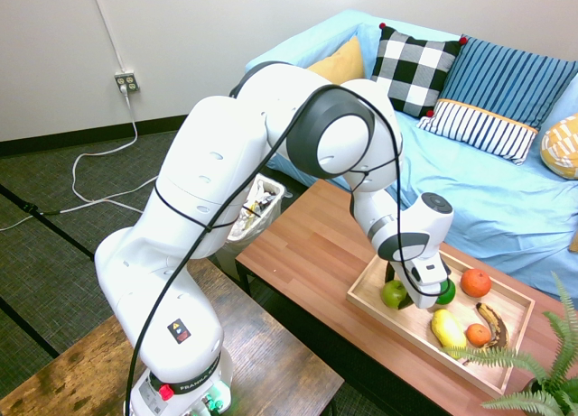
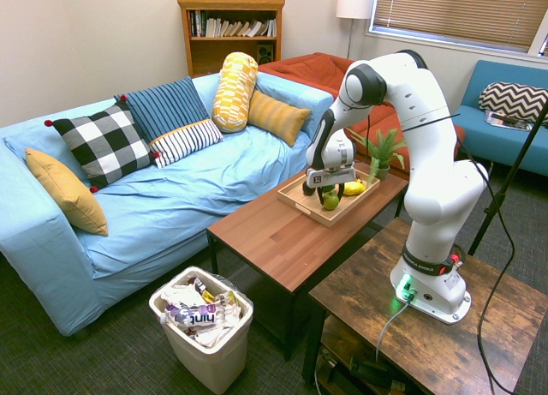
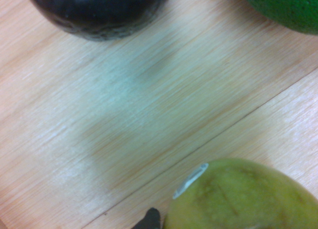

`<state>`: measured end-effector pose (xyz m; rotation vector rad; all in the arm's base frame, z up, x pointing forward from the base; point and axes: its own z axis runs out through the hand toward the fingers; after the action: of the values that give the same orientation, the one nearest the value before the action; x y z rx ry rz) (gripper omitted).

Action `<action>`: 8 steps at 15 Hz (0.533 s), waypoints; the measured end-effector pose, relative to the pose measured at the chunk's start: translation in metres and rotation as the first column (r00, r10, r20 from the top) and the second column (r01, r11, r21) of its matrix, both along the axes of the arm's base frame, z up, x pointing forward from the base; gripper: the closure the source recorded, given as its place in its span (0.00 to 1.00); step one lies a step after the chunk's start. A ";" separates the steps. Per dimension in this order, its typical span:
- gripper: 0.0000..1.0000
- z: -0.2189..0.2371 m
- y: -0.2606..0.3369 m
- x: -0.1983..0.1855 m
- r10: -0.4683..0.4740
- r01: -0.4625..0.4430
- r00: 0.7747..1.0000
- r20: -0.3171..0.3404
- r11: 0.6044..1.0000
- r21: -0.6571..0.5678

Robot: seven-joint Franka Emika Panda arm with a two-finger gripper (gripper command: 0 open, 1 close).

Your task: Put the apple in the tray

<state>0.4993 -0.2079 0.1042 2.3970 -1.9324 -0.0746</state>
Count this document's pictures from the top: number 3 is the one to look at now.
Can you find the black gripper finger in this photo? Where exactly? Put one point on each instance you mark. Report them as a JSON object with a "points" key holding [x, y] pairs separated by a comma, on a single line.
{"points": [[152, 219]]}

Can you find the green apple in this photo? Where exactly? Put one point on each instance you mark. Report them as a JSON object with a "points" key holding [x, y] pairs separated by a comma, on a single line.
{"points": [[236, 199]]}

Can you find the dark green avocado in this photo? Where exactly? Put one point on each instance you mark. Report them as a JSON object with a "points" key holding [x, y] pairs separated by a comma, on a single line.
{"points": [[288, 8]]}

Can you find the light wooden tray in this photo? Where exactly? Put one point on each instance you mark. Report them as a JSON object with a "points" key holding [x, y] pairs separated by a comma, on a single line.
{"points": [[149, 109]]}

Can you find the dark purple round fruit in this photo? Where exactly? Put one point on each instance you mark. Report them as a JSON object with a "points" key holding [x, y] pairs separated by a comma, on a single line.
{"points": [[99, 13]]}

